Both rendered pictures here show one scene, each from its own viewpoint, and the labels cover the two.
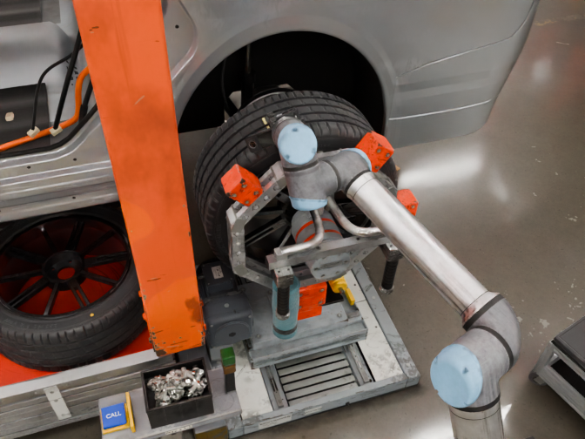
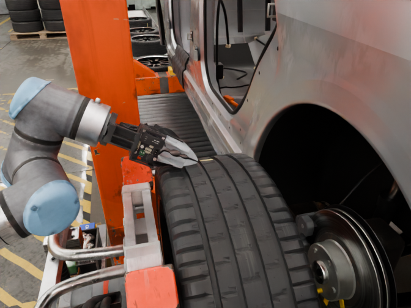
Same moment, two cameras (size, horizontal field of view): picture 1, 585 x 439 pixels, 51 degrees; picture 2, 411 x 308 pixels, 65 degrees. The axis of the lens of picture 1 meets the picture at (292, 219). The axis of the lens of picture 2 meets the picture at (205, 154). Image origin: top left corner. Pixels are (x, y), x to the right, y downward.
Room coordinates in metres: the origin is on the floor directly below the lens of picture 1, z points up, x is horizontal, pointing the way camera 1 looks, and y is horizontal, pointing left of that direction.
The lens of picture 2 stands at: (1.54, -0.56, 1.57)
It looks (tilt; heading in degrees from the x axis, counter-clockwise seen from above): 31 degrees down; 96
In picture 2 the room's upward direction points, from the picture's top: straight up
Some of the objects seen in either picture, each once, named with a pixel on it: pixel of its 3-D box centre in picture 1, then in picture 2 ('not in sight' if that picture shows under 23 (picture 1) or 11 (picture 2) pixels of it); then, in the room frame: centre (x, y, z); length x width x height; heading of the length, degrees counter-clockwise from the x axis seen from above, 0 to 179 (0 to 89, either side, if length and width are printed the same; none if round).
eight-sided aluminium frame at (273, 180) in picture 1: (312, 226); (150, 297); (1.36, -0.06, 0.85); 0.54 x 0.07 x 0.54; 110
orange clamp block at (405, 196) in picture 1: (400, 205); not in sight; (1.47, -0.36, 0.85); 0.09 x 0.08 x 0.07; 110
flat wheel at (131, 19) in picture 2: not in sight; (136, 24); (-0.71, 6.81, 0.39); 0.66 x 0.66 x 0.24
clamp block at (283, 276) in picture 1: (280, 268); (63, 241); (1.11, 0.03, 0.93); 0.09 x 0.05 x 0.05; 20
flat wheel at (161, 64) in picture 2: not in sight; (155, 69); (0.51, 3.42, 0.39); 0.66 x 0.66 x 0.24
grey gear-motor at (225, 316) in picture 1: (220, 301); not in sight; (1.48, 0.28, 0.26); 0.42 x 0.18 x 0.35; 20
